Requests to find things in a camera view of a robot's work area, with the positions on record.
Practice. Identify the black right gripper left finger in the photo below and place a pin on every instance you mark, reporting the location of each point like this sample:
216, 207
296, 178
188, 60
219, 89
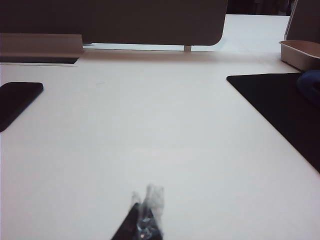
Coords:
130, 222

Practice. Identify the white divider bracket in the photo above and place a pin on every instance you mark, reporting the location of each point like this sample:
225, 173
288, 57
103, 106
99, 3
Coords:
188, 48

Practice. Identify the beige plastic tray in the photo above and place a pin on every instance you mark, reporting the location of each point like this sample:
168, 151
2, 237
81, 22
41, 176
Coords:
300, 55

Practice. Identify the black mouse pad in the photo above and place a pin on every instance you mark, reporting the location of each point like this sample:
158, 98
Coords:
275, 100

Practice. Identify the beige side divider panel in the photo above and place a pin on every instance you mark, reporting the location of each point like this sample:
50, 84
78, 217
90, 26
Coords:
307, 17

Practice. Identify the brown desk divider panel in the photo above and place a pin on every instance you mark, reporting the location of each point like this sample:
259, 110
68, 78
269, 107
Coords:
125, 20

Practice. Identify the blue computer mouse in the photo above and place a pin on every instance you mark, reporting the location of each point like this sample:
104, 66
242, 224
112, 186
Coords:
310, 85

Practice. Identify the black smartphone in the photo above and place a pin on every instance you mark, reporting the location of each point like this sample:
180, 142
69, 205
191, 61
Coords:
17, 102

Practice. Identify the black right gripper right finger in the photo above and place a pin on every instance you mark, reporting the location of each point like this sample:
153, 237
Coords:
153, 212

